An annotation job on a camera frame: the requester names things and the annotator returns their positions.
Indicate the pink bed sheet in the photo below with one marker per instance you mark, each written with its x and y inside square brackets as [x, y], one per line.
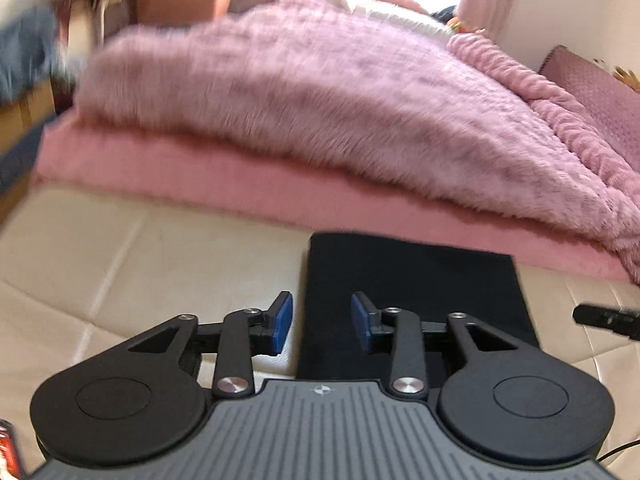
[204, 172]

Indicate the blue denim clothing pile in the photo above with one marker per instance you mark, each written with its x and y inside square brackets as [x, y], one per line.
[30, 52]

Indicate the purple quilted headboard cover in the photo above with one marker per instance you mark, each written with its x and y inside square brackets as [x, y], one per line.
[613, 106]

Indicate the fluffy pink blanket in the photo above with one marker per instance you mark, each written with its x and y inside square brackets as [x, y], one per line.
[301, 79]

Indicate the black pants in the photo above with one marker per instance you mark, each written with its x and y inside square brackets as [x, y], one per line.
[428, 280]

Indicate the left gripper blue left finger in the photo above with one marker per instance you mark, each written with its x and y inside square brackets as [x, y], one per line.
[244, 334]

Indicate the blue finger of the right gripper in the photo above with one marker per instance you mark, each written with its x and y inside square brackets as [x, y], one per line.
[619, 321]

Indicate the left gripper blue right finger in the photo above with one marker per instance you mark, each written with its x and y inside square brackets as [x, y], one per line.
[396, 333]

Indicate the cardboard box with blue print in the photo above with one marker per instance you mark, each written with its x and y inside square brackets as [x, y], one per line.
[22, 124]

